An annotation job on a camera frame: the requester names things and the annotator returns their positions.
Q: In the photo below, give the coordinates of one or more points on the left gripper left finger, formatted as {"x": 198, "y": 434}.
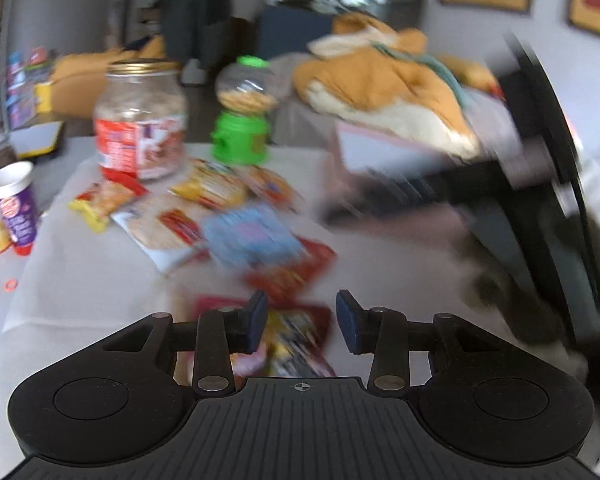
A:
{"x": 214, "y": 336}

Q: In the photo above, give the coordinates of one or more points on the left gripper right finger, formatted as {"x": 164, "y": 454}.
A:
{"x": 389, "y": 337}

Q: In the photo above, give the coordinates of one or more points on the red snack packet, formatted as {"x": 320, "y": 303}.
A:
{"x": 292, "y": 344}

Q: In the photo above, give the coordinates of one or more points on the red chip bag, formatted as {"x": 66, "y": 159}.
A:
{"x": 285, "y": 282}

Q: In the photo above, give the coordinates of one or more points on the blue snack packet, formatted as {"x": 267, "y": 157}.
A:
{"x": 250, "y": 238}

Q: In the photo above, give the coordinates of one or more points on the white rice cracker packet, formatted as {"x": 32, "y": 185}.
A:
{"x": 166, "y": 227}

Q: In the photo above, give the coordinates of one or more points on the yellow panda snack bag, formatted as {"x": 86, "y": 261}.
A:
{"x": 212, "y": 185}

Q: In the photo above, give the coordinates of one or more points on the red yellow peanut packet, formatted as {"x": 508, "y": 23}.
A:
{"x": 102, "y": 199}

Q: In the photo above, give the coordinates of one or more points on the gloved hand on right gripper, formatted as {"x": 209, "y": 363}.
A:
{"x": 524, "y": 318}

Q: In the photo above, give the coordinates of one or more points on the white tablecloth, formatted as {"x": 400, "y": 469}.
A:
{"x": 78, "y": 286}

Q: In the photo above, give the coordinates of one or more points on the pink gift box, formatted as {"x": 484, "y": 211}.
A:
{"x": 399, "y": 187}

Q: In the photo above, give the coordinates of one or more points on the orange and cream quilt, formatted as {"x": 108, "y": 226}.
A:
{"x": 368, "y": 73}

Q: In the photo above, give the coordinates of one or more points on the large snack jar gold lid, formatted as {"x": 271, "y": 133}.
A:
{"x": 140, "y": 120}

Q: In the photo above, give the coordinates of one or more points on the green gumball candy dispenser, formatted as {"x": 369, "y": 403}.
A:
{"x": 244, "y": 91}

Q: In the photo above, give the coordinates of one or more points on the purple paper cup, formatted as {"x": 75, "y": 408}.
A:
{"x": 17, "y": 205}

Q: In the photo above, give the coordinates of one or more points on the yellow edged tray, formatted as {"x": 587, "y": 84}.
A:
{"x": 37, "y": 140}

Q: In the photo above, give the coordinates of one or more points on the dark blue cabinet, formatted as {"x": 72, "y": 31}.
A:
{"x": 284, "y": 29}

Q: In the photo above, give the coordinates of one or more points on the dark jacket on chair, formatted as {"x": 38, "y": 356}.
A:
{"x": 195, "y": 30}

